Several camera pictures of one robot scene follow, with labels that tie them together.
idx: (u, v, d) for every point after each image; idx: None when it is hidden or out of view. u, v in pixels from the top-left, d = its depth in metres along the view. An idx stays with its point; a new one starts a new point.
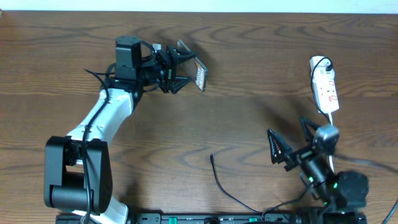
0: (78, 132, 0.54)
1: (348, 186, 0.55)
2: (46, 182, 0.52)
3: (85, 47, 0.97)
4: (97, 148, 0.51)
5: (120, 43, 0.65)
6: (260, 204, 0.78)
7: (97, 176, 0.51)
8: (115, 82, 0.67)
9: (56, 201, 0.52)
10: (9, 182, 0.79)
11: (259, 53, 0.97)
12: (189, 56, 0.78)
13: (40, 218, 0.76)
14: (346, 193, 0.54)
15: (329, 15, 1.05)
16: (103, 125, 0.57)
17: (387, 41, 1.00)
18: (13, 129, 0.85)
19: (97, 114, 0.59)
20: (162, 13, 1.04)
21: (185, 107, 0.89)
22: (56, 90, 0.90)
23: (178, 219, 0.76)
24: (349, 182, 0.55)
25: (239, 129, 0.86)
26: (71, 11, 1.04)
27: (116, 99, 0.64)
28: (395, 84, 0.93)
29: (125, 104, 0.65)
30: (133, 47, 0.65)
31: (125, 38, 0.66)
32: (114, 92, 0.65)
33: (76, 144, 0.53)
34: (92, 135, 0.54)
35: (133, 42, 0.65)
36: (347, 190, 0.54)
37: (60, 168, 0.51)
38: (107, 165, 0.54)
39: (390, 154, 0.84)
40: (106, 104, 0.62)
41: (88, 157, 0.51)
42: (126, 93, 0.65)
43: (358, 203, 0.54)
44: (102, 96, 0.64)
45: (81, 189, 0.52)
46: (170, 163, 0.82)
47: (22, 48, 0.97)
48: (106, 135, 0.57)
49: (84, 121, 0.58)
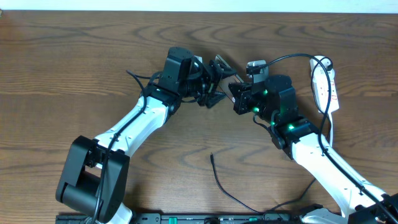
0: (106, 137, 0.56)
1: (273, 84, 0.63)
2: (61, 178, 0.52)
3: (84, 47, 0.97)
4: (119, 161, 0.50)
5: (173, 55, 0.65)
6: (259, 204, 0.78)
7: (110, 190, 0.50)
8: (155, 91, 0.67)
9: (66, 200, 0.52)
10: (9, 182, 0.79)
11: (259, 53, 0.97)
12: (231, 74, 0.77)
13: (40, 218, 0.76)
14: (275, 89, 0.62)
15: (329, 15, 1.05)
16: (132, 137, 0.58)
17: (387, 42, 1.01)
18: (12, 129, 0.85)
19: (131, 124, 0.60)
20: (162, 13, 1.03)
21: (186, 106, 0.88)
22: (57, 89, 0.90)
23: (178, 219, 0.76)
24: (272, 83, 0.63)
25: (239, 129, 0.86)
26: (71, 10, 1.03)
27: (152, 111, 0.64)
28: (394, 83, 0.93)
29: (158, 118, 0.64)
30: (183, 62, 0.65)
31: (177, 51, 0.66)
32: (150, 101, 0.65)
33: (101, 150, 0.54)
34: (118, 145, 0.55)
35: (185, 56, 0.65)
36: (273, 85, 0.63)
37: (79, 168, 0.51)
38: (124, 179, 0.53)
39: (391, 154, 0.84)
40: (140, 113, 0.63)
41: (107, 167, 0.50)
42: (163, 105, 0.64)
43: (287, 90, 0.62)
44: (140, 103, 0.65)
45: (92, 195, 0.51)
46: (170, 163, 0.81)
47: (21, 48, 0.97)
48: (131, 147, 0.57)
49: (115, 126, 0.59)
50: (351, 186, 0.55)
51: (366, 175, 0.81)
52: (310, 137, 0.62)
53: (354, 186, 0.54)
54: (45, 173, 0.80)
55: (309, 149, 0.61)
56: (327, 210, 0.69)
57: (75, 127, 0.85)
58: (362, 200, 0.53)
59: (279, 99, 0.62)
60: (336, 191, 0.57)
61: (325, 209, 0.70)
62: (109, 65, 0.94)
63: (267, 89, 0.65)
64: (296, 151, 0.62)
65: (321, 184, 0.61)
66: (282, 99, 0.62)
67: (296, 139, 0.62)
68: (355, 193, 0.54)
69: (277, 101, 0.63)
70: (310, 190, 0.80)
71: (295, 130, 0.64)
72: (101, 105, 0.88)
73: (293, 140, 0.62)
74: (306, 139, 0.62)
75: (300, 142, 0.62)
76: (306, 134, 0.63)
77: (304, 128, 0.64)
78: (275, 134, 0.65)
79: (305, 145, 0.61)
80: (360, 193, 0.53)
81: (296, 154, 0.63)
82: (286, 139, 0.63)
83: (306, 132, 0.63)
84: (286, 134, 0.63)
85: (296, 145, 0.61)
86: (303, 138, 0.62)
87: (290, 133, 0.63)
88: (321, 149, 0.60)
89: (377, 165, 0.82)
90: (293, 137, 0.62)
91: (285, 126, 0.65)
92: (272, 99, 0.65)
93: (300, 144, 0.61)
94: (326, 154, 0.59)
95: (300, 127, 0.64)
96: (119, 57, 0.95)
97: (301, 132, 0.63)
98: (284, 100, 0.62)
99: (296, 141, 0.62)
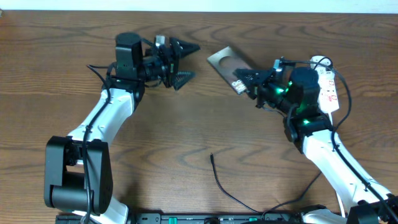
0: (79, 132, 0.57)
1: (300, 78, 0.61)
2: (46, 182, 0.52)
3: (84, 47, 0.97)
4: (98, 149, 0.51)
5: (121, 42, 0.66)
6: (260, 204, 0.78)
7: (99, 180, 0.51)
8: (117, 82, 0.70)
9: (55, 201, 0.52)
10: (9, 182, 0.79)
11: (259, 52, 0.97)
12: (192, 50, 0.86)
13: (40, 218, 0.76)
14: (300, 83, 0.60)
15: (329, 15, 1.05)
16: (104, 126, 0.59)
17: (387, 42, 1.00)
18: (12, 129, 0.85)
19: (99, 114, 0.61)
20: (162, 13, 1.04)
21: (185, 107, 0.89)
22: (56, 89, 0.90)
23: (178, 220, 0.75)
24: (298, 76, 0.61)
25: (239, 129, 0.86)
26: (71, 10, 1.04)
27: (117, 99, 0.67)
28: (394, 83, 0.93)
29: (125, 104, 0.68)
30: (133, 46, 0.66)
31: (125, 37, 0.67)
32: (115, 92, 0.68)
33: (77, 145, 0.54)
34: (94, 136, 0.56)
35: (133, 42, 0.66)
36: (300, 79, 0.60)
37: (60, 168, 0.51)
38: (108, 167, 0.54)
39: (392, 153, 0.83)
40: (107, 104, 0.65)
41: (89, 158, 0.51)
42: (127, 93, 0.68)
43: (313, 87, 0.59)
44: (104, 96, 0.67)
45: (81, 190, 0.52)
46: (171, 163, 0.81)
47: (22, 48, 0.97)
48: (106, 134, 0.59)
49: (84, 121, 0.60)
50: (356, 182, 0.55)
51: None
52: (323, 132, 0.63)
53: (360, 183, 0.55)
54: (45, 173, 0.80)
55: (320, 144, 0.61)
56: (328, 210, 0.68)
57: (74, 127, 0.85)
58: (366, 196, 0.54)
59: (303, 95, 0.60)
60: (342, 186, 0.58)
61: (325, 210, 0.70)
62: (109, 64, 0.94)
63: (291, 82, 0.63)
64: (308, 144, 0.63)
65: (329, 180, 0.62)
66: (305, 96, 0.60)
67: (309, 132, 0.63)
68: (360, 189, 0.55)
69: (299, 95, 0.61)
70: (310, 190, 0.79)
71: (310, 124, 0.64)
72: None
73: (306, 134, 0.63)
74: (319, 134, 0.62)
75: (312, 135, 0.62)
76: (319, 129, 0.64)
77: (319, 124, 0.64)
78: (290, 127, 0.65)
79: (317, 139, 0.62)
80: (365, 190, 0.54)
81: (306, 147, 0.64)
82: (300, 132, 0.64)
83: (320, 127, 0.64)
84: (301, 127, 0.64)
85: (308, 139, 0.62)
86: (316, 133, 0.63)
87: (303, 127, 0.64)
88: (333, 145, 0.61)
89: (377, 165, 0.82)
90: (306, 131, 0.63)
91: (300, 120, 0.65)
92: (293, 93, 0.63)
93: (312, 139, 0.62)
94: (336, 150, 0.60)
95: (315, 123, 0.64)
96: None
97: (315, 127, 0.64)
98: (308, 96, 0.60)
99: (308, 135, 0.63)
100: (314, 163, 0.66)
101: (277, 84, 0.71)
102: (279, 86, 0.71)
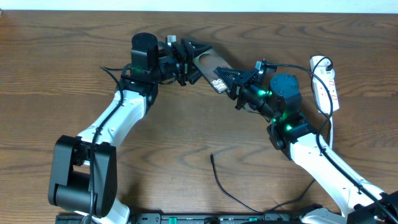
0: (89, 132, 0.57)
1: (278, 88, 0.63)
2: (51, 181, 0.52)
3: (84, 47, 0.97)
4: (106, 152, 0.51)
5: (137, 46, 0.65)
6: (259, 204, 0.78)
7: (103, 183, 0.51)
8: (130, 84, 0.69)
9: (59, 201, 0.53)
10: (9, 182, 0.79)
11: (259, 53, 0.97)
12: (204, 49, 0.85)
13: (40, 218, 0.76)
14: (280, 93, 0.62)
15: (329, 15, 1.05)
16: (114, 129, 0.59)
17: (388, 42, 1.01)
18: (12, 129, 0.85)
19: (110, 117, 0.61)
20: (162, 13, 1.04)
21: (185, 106, 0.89)
22: (57, 90, 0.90)
23: (178, 219, 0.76)
24: (278, 86, 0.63)
25: (239, 129, 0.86)
26: (71, 11, 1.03)
27: (130, 102, 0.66)
28: (394, 83, 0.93)
29: (137, 108, 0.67)
30: (148, 51, 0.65)
31: (141, 40, 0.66)
32: (128, 94, 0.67)
33: (86, 145, 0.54)
34: (102, 139, 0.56)
35: (149, 45, 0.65)
36: (280, 90, 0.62)
37: (67, 168, 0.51)
38: (114, 169, 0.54)
39: (391, 154, 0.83)
40: (119, 106, 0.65)
41: (96, 160, 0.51)
42: (140, 96, 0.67)
43: (293, 96, 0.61)
44: (117, 98, 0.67)
45: (85, 190, 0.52)
46: (171, 163, 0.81)
47: (21, 48, 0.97)
48: (115, 139, 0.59)
49: (96, 122, 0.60)
50: (349, 186, 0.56)
51: (367, 175, 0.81)
52: (308, 137, 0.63)
53: (352, 186, 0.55)
54: (45, 173, 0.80)
55: (307, 149, 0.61)
56: (326, 210, 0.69)
57: (74, 127, 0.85)
58: (360, 199, 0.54)
59: (285, 105, 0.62)
60: (334, 191, 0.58)
61: (323, 209, 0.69)
62: (109, 65, 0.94)
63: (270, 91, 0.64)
64: (294, 150, 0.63)
65: (321, 184, 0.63)
66: (287, 104, 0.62)
67: (293, 139, 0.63)
68: (354, 192, 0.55)
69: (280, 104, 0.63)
70: (310, 190, 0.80)
71: (293, 130, 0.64)
72: (101, 105, 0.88)
73: (291, 140, 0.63)
74: (304, 140, 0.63)
75: (297, 142, 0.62)
76: (303, 134, 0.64)
77: (302, 128, 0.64)
78: (275, 135, 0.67)
79: (303, 145, 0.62)
80: (359, 192, 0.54)
81: (294, 154, 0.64)
82: (284, 140, 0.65)
83: (303, 132, 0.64)
84: (285, 134, 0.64)
85: (294, 146, 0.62)
86: (301, 138, 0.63)
87: (287, 134, 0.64)
88: (319, 149, 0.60)
89: (377, 165, 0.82)
90: (291, 138, 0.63)
91: (282, 127, 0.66)
92: (274, 102, 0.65)
93: (298, 145, 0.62)
94: (323, 154, 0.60)
95: (298, 127, 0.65)
96: (119, 56, 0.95)
97: (298, 132, 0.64)
98: (289, 104, 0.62)
99: (293, 142, 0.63)
100: (305, 168, 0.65)
101: (259, 86, 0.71)
102: (261, 87, 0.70)
